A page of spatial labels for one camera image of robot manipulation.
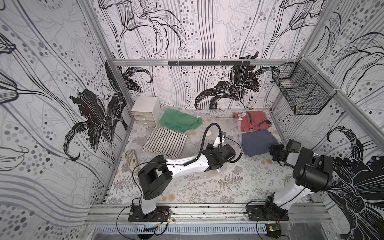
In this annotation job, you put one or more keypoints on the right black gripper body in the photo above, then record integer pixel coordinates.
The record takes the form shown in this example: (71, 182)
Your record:
(276, 151)

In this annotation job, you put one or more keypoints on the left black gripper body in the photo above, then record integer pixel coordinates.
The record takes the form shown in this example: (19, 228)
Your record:
(208, 146)

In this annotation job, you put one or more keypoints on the dark blue garment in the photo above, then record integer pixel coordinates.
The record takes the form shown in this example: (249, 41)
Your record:
(257, 143)

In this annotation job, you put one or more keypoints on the clear plastic vacuum bag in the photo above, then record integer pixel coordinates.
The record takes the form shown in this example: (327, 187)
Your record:
(231, 128)

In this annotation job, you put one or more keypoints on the red garment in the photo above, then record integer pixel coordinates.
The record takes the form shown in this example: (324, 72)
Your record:
(253, 120)

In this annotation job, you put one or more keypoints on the green garment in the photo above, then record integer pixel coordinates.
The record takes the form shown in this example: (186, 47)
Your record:
(179, 121)

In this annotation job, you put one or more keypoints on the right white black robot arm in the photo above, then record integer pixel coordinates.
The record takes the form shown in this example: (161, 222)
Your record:
(312, 173)

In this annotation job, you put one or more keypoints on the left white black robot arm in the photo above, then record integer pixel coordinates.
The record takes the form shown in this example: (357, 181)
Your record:
(155, 176)

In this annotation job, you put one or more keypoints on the black white striped garment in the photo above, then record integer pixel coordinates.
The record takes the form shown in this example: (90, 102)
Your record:
(165, 142)

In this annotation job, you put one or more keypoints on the small electronics board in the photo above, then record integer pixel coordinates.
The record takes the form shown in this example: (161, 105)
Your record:
(273, 231)

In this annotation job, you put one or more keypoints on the white mini drawer unit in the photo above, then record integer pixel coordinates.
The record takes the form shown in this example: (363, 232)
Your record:
(146, 110)

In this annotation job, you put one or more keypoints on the aluminium mounting rail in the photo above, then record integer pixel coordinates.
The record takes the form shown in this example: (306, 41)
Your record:
(208, 213)

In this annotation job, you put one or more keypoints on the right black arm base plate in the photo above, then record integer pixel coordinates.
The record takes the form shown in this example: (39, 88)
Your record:
(255, 213)

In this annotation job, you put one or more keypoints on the black wire wall basket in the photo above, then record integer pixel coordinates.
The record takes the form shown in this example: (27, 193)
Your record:
(301, 86)

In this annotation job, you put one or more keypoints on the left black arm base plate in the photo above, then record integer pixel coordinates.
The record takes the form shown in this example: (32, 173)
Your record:
(160, 214)

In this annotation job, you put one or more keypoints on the black wall hook rail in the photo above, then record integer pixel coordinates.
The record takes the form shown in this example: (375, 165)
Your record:
(209, 63)

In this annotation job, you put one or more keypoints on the white slotted cable duct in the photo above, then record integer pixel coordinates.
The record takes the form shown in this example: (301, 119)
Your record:
(185, 229)

